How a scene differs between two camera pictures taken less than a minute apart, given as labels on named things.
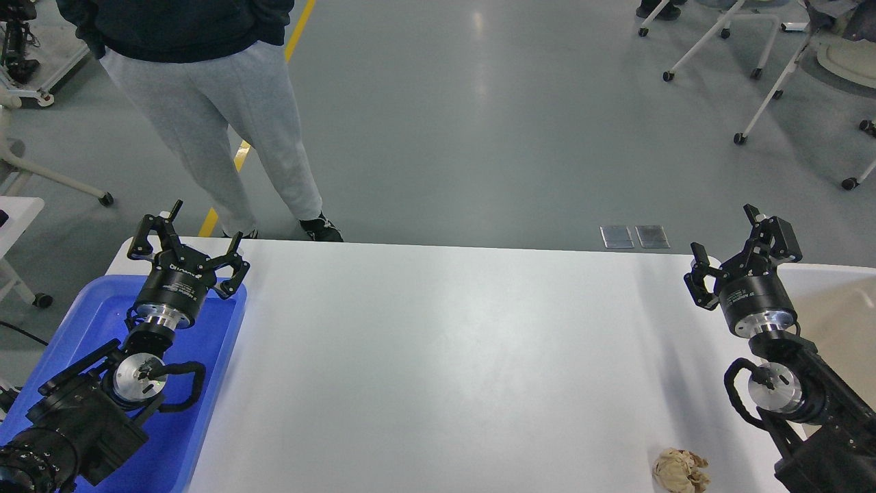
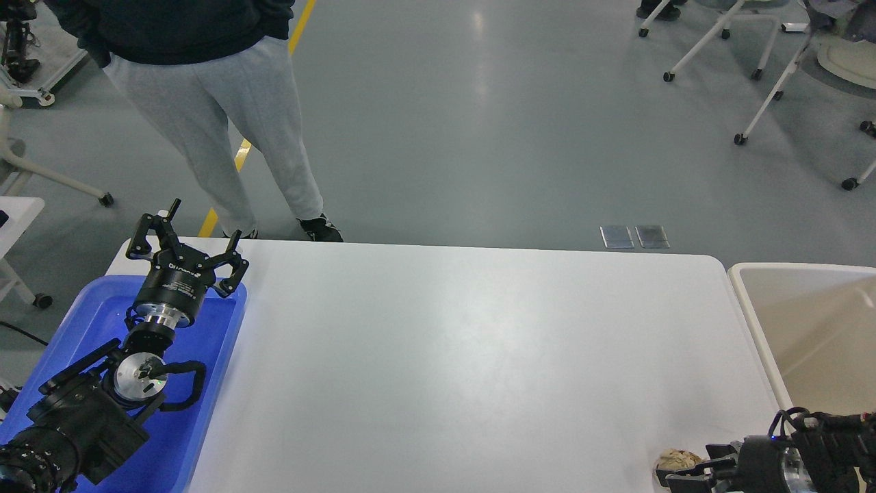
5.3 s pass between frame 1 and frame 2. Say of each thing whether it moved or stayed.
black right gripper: moved
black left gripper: stayed
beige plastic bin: stayed
